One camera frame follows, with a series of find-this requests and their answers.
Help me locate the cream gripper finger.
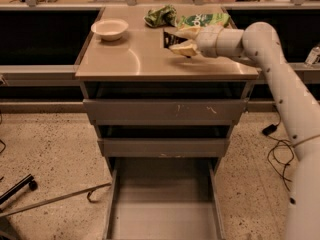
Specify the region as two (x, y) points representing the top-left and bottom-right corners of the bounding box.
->
(169, 40), (198, 57)
(175, 26), (201, 40)

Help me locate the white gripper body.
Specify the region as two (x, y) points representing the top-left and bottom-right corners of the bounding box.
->
(195, 25), (223, 58)

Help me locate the black rxbar chocolate bar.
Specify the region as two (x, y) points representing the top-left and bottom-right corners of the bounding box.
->
(163, 31), (186, 48)

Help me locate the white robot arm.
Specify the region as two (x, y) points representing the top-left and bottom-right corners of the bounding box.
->
(175, 22), (320, 240)

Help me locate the grey drawer cabinet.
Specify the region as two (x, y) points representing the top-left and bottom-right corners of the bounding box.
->
(74, 4), (260, 240)

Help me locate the top grey drawer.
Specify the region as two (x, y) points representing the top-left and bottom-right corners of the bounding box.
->
(83, 99), (246, 126)

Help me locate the middle grey drawer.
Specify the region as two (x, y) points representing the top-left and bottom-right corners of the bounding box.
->
(98, 138), (229, 158)

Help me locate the bottom open grey drawer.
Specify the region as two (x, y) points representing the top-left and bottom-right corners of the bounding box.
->
(103, 158), (225, 240)

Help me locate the green chip bag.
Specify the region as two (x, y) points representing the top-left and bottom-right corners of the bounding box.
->
(177, 13), (230, 30)

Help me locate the crumpled green snack bag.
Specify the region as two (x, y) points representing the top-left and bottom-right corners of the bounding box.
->
(144, 5), (177, 28)

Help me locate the white bowl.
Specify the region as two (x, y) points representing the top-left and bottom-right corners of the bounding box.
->
(91, 19), (128, 41)

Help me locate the long metal bar on floor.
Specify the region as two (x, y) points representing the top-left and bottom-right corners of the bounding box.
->
(0, 182), (112, 218)

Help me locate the black chair leg with caster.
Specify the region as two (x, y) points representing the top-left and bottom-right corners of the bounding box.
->
(0, 174), (38, 204)

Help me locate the black power adapter with cable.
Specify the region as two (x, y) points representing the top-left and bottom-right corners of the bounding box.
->
(261, 113), (295, 191)

